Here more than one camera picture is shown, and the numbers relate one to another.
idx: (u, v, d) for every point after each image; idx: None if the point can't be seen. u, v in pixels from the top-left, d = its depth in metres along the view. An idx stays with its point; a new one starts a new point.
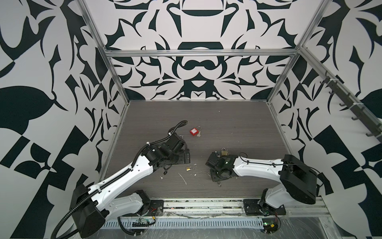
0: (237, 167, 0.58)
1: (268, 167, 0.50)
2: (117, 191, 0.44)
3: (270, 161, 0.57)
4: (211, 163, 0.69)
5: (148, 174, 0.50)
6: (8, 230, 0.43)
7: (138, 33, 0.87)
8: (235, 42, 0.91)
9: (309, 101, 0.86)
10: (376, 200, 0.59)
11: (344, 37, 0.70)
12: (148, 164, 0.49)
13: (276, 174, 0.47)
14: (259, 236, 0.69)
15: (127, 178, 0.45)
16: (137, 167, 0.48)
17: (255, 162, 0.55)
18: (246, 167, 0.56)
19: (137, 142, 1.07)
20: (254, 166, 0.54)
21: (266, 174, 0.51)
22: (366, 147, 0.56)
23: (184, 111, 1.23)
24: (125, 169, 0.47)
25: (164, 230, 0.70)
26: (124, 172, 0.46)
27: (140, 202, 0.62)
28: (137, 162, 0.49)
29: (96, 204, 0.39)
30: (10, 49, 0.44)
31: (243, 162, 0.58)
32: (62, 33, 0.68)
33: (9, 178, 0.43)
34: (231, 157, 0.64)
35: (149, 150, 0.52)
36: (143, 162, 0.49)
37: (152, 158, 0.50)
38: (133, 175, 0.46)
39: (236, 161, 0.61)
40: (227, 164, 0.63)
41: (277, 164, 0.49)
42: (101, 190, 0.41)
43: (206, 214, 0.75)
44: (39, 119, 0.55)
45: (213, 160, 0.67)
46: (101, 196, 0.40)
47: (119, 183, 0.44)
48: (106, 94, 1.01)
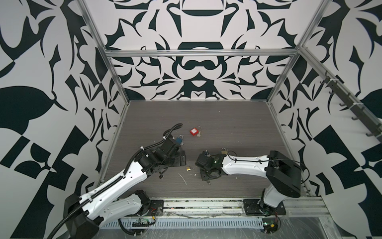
0: (226, 166, 0.59)
1: (254, 164, 0.51)
2: (109, 200, 0.43)
3: (256, 158, 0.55)
4: (200, 163, 0.69)
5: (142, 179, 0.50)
6: (8, 230, 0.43)
7: (138, 33, 0.87)
8: (235, 42, 0.91)
9: (310, 101, 0.86)
10: (376, 200, 0.59)
11: (344, 37, 0.70)
12: (142, 171, 0.48)
13: (263, 171, 0.48)
14: (259, 236, 0.69)
15: (120, 185, 0.44)
16: (130, 174, 0.47)
17: (242, 160, 0.56)
18: (234, 165, 0.57)
19: (137, 142, 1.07)
20: (241, 164, 0.55)
21: (253, 171, 0.51)
22: (366, 147, 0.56)
23: (184, 111, 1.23)
24: (117, 177, 0.46)
25: (164, 230, 0.70)
26: (116, 179, 0.45)
27: (138, 204, 0.62)
28: (130, 168, 0.48)
29: (87, 214, 0.39)
30: (10, 49, 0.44)
31: (232, 160, 0.59)
32: (62, 33, 0.68)
33: (9, 178, 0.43)
34: (220, 157, 0.64)
35: (143, 156, 0.51)
36: (136, 168, 0.48)
37: (145, 164, 0.49)
38: (126, 182, 0.45)
39: (224, 160, 0.62)
40: (216, 163, 0.63)
41: (263, 160, 0.50)
42: (92, 200, 0.41)
43: (206, 214, 0.75)
44: (39, 119, 0.55)
45: (202, 160, 0.67)
46: (93, 206, 0.40)
47: (111, 191, 0.43)
48: (106, 94, 1.01)
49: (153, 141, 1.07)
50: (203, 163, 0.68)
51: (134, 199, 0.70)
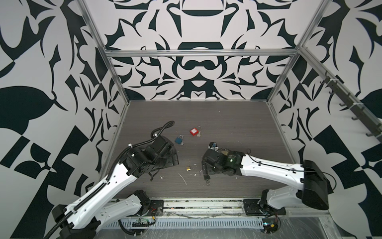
0: (246, 167, 0.51)
1: (287, 172, 0.46)
2: (94, 209, 0.41)
3: (287, 165, 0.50)
4: (210, 158, 0.60)
5: (131, 181, 0.45)
6: (8, 230, 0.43)
7: (138, 33, 0.87)
8: (235, 42, 0.91)
9: (309, 101, 0.86)
10: (376, 200, 0.59)
11: (344, 37, 0.70)
12: (127, 174, 0.43)
13: (298, 182, 0.43)
14: (259, 236, 0.69)
15: (102, 193, 0.41)
16: (114, 178, 0.42)
17: (268, 165, 0.49)
18: (257, 169, 0.50)
19: (137, 142, 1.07)
20: (268, 169, 0.48)
21: (283, 179, 0.46)
22: (366, 147, 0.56)
23: (184, 112, 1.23)
24: (101, 183, 0.42)
25: (164, 230, 0.70)
26: (100, 185, 0.42)
27: (138, 205, 0.62)
28: (114, 172, 0.43)
29: (71, 226, 0.37)
30: (10, 49, 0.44)
31: (255, 163, 0.51)
32: (62, 33, 0.68)
33: (8, 178, 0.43)
34: (236, 155, 0.56)
35: (129, 156, 0.45)
36: (120, 171, 0.43)
37: (131, 166, 0.44)
38: (109, 188, 0.41)
39: (242, 160, 0.54)
40: (232, 163, 0.55)
41: (297, 170, 0.45)
42: (76, 211, 0.39)
43: (206, 214, 0.75)
44: (39, 119, 0.55)
45: (213, 156, 0.58)
46: (77, 217, 0.38)
47: (94, 200, 0.40)
48: (106, 94, 1.01)
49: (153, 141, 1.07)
50: (215, 160, 0.59)
51: (134, 200, 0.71)
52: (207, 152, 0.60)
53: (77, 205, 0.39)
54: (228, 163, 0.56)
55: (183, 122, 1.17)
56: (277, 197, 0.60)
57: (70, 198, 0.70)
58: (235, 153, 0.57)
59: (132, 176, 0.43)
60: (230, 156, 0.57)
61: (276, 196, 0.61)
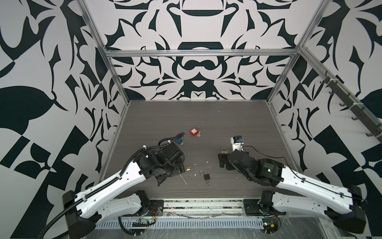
0: (287, 181, 0.47)
1: (334, 195, 0.43)
2: (103, 200, 0.42)
3: (333, 187, 0.44)
4: (243, 163, 0.52)
5: (140, 181, 0.47)
6: (8, 230, 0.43)
7: (138, 33, 0.87)
8: (235, 42, 0.91)
9: (309, 101, 0.86)
10: (376, 200, 0.58)
11: (344, 37, 0.70)
12: (140, 173, 0.45)
13: (346, 208, 0.41)
14: (259, 236, 0.69)
15: (114, 186, 0.43)
16: (127, 175, 0.45)
17: (313, 183, 0.45)
18: (300, 186, 0.46)
19: (137, 142, 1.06)
20: (313, 188, 0.45)
21: (328, 201, 0.44)
22: (366, 147, 0.58)
23: (184, 111, 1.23)
24: (113, 178, 0.44)
25: (164, 230, 0.70)
26: (112, 179, 0.44)
27: (138, 204, 0.61)
28: (127, 169, 0.46)
29: (79, 213, 0.38)
30: (10, 49, 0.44)
31: (298, 179, 0.47)
32: (62, 33, 0.68)
33: (8, 178, 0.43)
34: (273, 165, 0.50)
35: (142, 156, 0.48)
36: (133, 168, 0.46)
37: (143, 166, 0.46)
38: (121, 183, 0.43)
39: (282, 173, 0.48)
40: (269, 172, 0.49)
41: (345, 194, 0.43)
42: (86, 200, 0.40)
43: (206, 214, 0.75)
44: (39, 119, 0.55)
45: (245, 160, 0.50)
46: (86, 205, 0.39)
47: (105, 192, 0.42)
48: (106, 94, 1.01)
49: (153, 141, 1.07)
50: (247, 166, 0.52)
51: (134, 200, 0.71)
52: (235, 154, 0.54)
53: (88, 194, 0.41)
54: (262, 171, 0.51)
55: (183, 122, 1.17)
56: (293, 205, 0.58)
57: None
58: (272, 163, 0.51)
59: (143, 175, 0.46)
60: (266, 165, 0.51)
61: (290, 204, 0.59)
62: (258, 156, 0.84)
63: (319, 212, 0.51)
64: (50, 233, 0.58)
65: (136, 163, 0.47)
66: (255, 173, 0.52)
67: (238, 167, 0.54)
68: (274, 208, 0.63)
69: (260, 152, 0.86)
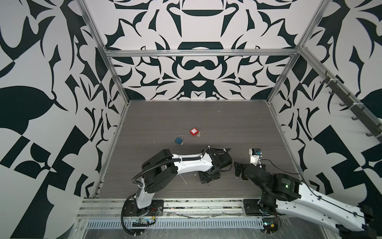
0: (304, 197, 0.49)
1: (347, 214, 0.46)
2: (188, 169, 0.51)
3: (346, 205, 0.47)
4: (258, 177, 0.55)
5: (205, 170, 0.58)
6: (8, 230, 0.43)
7: (138, 33, 0.87)
8: (235, 42, 0.91)
9: (309, 101, 0.86)
10: (376, 200, 0.59)
11: (344, 37, 0.70)
12: (210, 162, 0.56)
13: (359, 226, 0.44)
14: (259, 236, 0.69)
15: (197, 163, 0.53)
16: (204, 159, 0.56)
17: (328, 201, 0.48)
18: (317, 203, 0.48)
19: (137, 142, 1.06)
20: (329, 206, 0.47)
21: (341, 219, 0.46)
22: (366, 147, 0.58)
23: (184, 111, 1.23)
24: (196, 156, 0.55)
25: (164, 230, 0.70)
26: (196, 157, 0.55)
27: (146, 204, 0.63)
28: (204, 155, 0.58)
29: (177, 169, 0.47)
30: (10, 48, 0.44)
31: (315, 196, 0.49)
32: (62, 33, 0.68)
33: (9, 178, 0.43)
34: (291, 181, 0.52)
35: (212, 152, 0.61)
36: (207, 157, 0.58)
37: (214, 160, 0.58)
38: (200, 163, 0.54)
39: (299, 189, 0.50)
40: (286, 188, 0.51)
41: (358, 214, 0.45)
42: (180, 162, 0.49)
43: (206, 214, 0.75)
44: (39, 119, 0.55)
45: (262, 175, 0.53)
46: (180, 166, 0.48)
47: (191, 163, 0.51)
48: (106, 94, 1.01)
49: (153, 141, 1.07)
50: (263, 180, 0.55)
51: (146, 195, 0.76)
52: (250, 169, 0.57)
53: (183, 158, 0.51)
54: (279, 186, 0.52)
55: (183, 122, 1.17)
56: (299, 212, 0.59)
57: (70, 198, 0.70)
58: (288, 178, 0.53)
59: (212, 166, 0.57)
60: (283, 180, 0.53)
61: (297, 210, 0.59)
62: (275, 171, 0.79)
63: (329, 224, 0.52)
64: (50, 233, 0.58)
65: (209, 154, 0.59)
66: (272, 187, 0.55)
67: (254, 180, 0.56)
68: (277, 210, 0.63)
69: (276, 168, 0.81)
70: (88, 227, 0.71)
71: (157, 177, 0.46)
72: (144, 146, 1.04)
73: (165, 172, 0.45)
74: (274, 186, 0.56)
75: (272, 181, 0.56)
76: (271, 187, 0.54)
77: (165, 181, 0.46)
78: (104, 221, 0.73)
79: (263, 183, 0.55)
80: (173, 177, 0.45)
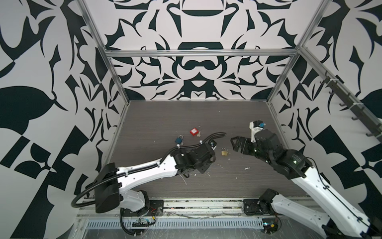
0: (309, 180, 0.43)
1: (350, 215, 0.39)
2: (139, 182, 0.44)
3: (352, 208, 0.40)
4: (269, 141, 0.49)
5: (171, 176, 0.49)
6: (8, 230, 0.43)
7: (138, 33, 0.87)
8: (235, 42, 0.91)
9: (309, 101, 0.86)
10: (375, 201, 0.59)
11: (344, 37, 0.70)
12: (174, 167, 0.48)
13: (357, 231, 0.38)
14: (259, 236, 0.69)
15: (152, 171, 0.46)
16: (164, 165, 0.48)
17: (334, 193, 0.42)
18: (320, 191, 0.42)
19: (137, 142, 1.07)
20: (333, 199, 0.41)
21: (338, 218, 0.41)
22: (366, 147, 0.58)
23: (184, 111, 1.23)
24: (152, 163, 0.48)
25: (164, 230, 0.70)
26: (152, 165, 0.47)
27: (142, 203, 0.61)
28: (165, 160, 0.49)
29: (120, 186, 0.40)
30: (10, 49, 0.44)
31: (322, 183, 0.43)
32: (62, 33, 0.68)
33: (9, 178, 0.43)
34: (302, 159, 0.46)
35: (178, 153, 0.53)
36: (170, 162, 0.49)
37: (179, 162, 0.50)
38: (158, 171, 0.46)
39: (308, 170, 0.44)
40: (294, 163, 0.45)
41: (363, 220, 0.39)
42: (128, 175, 0.43)
43: (206, 214, 0.75)
44: (39, 119, 0.55)
45: (274, 141, 0.47)
46: (126, 181, 0.42)
47: (144, 173, 0.45)
48: (106, 94, 1.01)
49: (153, 141, 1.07)
50: (271, 147, 0.50)
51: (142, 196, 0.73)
52: (263, 133, 0.50)
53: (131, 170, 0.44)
54: (286, 158, 0.47)
55: (183, 122, 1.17)
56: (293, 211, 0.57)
57: (69, 198, 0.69)
58: (300, 156, 0.46)
59: (177, 171, 0.49)
60: (293, 156, 0.47)
61: (291, 208, 0.58)
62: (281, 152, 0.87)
63: (315, 224, 0.49)
64: (49, 233, 0.58)
65: (172, 158, 0.51)
66: (277, 159, 0.50)
67: (261, 146, 0.52)
68: (274, 208, 0.64)
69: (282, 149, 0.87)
70: (89, 227, 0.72)
71: (96, 198, 0.43)
72: (144, 146, 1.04)
73: (107, 190, 0.39)
74: (280, 157, 0.50)
75: (279, 154, 0.50)
76: (275, 158, 0.49)
77: (113, 202, 0.42)
78: (104, 221, 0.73)
79: (271, 150, 0.51)
80: (117, 194, 0.39)
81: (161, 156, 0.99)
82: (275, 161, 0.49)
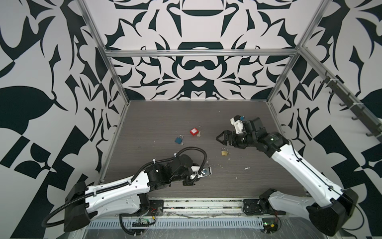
0: (283, 153, 0.48)
1: (321, 184, 0.42)
2: (109, 200, 0.45)
3: (327, 180, 0.43)
4: (253, 124, 0.56)
5: (145, 191, 0.50)
6: (8, 230, 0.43)
7: (138, 33, 0.87)
8: (235, 42, 0.91)
9: (309, 101, 0.86)
10: (376, 201, 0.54)
11: (344, 37, 0.70)
12: (147, 184, 0.49)
13: (327, 197, 0.40)
14: (259, 236, 0.69)
15: (123, 189, 0.46)
16: (136, 182, 0.48)
17: (307, 166, 0.45)
18: (293, 163, 0.46)
19: (137, 142, 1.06)
20: (305, 170, 0.45)
21: (312, 187, 0.43)
22: (366, 147, 0.58)
23: (184, 111, 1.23)
24: (125, 181, 0.48)
25: (164, 230, 0.70)
26: (124, 183, 0.47)
27: (136, 206, 0.61)
28: (138, 177, 0.50)
29: (87, 206, 0.41)
30: (10, 48, 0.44)
31: (295, 157, 0.47)
32: (62, 33, 0.68)
33: (9, 178, 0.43)
34: (279, 139, 0.52)
35: (153, 169, 0.53)
36: (143, 179, 0.50)
37: (152, 179, 0.50)
38: (129, 188, 0.47)
39: (284, 146, 0.50)
40: (270, 140, 0.52)
41: (334, 189, 0.41)
42: (96, 195, 0.43)
43: (206, 214, 0.75)
44: (39, 119, 0.55)
45: (257, 124, 0.54)
46: (94, 200, 0.42)
47: (114, 192, 0.45)
48: (106, 94, 1.01)
49: (153, 141, 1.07)
50: (254, 128, 0.57)
51: (134, 200, 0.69)
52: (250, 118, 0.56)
53: (99, 189, 0.44)
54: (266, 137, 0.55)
55: (183, 122, 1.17)
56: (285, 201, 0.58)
57: None
58: (279, 137, 0.52)
59: (150, 187, 0.50)
60: (272, 135, 0.53)
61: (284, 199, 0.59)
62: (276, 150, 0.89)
63: (301, 207, 0.51)
64: (50, 232, 0.59)
65: (146, 175, 0.51)
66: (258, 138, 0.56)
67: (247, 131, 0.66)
68: (270, 204, 0.65)
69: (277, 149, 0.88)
70: (89, 227, 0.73)
71: (64, 217, 0.43)
72: (144, 146, 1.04)
73: (74, 211, 0.39)
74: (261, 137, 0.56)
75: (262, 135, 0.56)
76: (257, 137, 0.58)
77: (81, 222, 0.43)
78: (104, 221, 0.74)
79: (254, 131, 0.57)
80: (83, 217, 0.41)
81: (161, 156, 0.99)
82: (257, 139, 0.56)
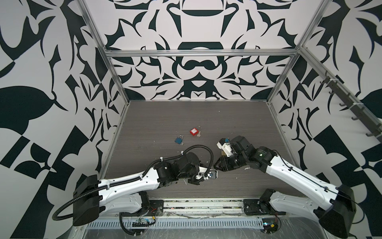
0: (274, 166, 0.51)
1: (317, 187, 0.44)
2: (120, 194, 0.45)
3: (320, 181, 0.45)
4: (240, 144, 0.59)
5: (153, 188, 0.52)
6: (8, 229, 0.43)
7: (138, 33, 0.87)
8: (236, 42, 0.91)
9: (309, 101, 0.86)
10: (375, 201, 0.59)
11: (344, 37, 0.70)
12: (156, 180, 0.50)
13: (326, 199, 0.42)
14: (259, 236, 0.69)
15: (133, 185, 0.47)
16: (146, 178, 0.50)
17: (299, 173, 0.48)
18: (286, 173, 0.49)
19: (137, 142, 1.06)
20: (298, 178, 0.47)
21: (310, 193, 0.45)
22: (366, 147, 0.58)
23: (184, 111, 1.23)
24: (136, 177, 0.49)
25: (164, 230, 0.70)
26: (135, 178, 0.48)
27: (138, 205, 0.61)
28: (147, 173, 0.51)
29: (100, 198, 0.41)
30: (10, 48, 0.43)
31: (286, 167, 0.50)
32: (62, 33, 0.68)
33: (9, 178, 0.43)
34: (267, 152, 0.55)
35: (161, 167, 0.54)
36: (152, 175, 0.51)
37: (162, 176, 0.52)
38: (140, 184, 0.48)
39: (273, 159, 0.53)
40: (260, 157, 0.54)
41: (330, 189, 0.43)
42: (109, 188, 0.43)
43: (206, 214, 0.75)
44: (39, 119, 0.55)
45: (244, 143, 0.58)
46: (107, 193, 0.42)
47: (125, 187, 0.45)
48: (106, 94, 1.01)
49: (153, 141, 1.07)
50: (242, 147, 0.60)
51: (136, 199, 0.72)
52: (236, 138, 0.61)
53: (112, 183, 0.45)
54: (255, 154, 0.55)
55: (183, 122, 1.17)
56: (288, 204, 0.57)
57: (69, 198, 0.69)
58: (267, 150, 0.56)
59: (159, 184, 0.51)
60: (260, 151, 0.56)
61: (286, 201, 0.59)
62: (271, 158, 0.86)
63: (307, 211, 0.51)
64: (50, 233, 0.58)
65: (155, 171, 0.52)
66: (249, 157, 0.58)
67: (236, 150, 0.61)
68: (272, 206, 0.64)
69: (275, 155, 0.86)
70: (88, 227, 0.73)
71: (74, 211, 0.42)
72: (144, 145, 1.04)
73: (87, 204, 0.39)
74: (251, 155, 0.59)
75: (252, 153, 0.59)
76: (248, 156, 0.58)
77: (93, 214, 0.42)
78: (103, 221, 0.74)
79: (243, 151, 0.60)
80: (94, 209, 0.40)
81: (161, 156, 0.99)
82: (249, 158, 0.58)
